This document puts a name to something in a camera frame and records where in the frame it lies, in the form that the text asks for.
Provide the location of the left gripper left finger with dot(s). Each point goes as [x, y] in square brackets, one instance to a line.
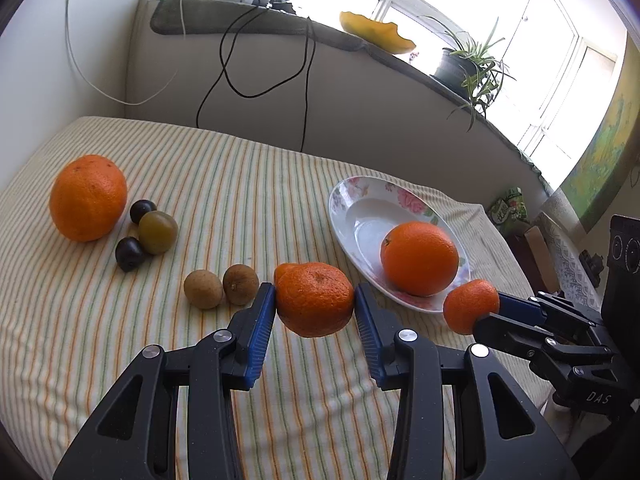
[131, 434]

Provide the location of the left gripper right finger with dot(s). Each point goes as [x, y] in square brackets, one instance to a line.
[498, 432]

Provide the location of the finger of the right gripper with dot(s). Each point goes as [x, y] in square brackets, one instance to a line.
[521, 310]
[509, 336]

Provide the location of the small mandarin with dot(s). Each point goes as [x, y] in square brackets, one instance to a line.
[468, 302]

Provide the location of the large orange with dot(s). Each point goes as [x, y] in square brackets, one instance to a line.
[88, 198]
[419, 258]

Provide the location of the brown longan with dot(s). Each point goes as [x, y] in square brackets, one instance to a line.
[241, 284]
[203, 290]

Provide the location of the dark plum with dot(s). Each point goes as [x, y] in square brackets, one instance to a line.
[139, 209]
[129, 254]

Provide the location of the green-brown plum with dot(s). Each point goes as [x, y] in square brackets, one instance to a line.
[157, 232]

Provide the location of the green snack package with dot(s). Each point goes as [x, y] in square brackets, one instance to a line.
[508, 213]

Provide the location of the floral white plate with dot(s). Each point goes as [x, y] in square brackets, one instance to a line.
[362, 210]

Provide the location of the potted spider plant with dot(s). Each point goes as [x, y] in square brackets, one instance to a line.
[470, 71]

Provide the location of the yellow melon rind bowl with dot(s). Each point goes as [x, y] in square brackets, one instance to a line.
[383, 35]

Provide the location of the grey windowsill mat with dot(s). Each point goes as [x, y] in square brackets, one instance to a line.
[204, 17]

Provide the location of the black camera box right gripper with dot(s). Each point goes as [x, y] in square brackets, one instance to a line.
[620, 306]

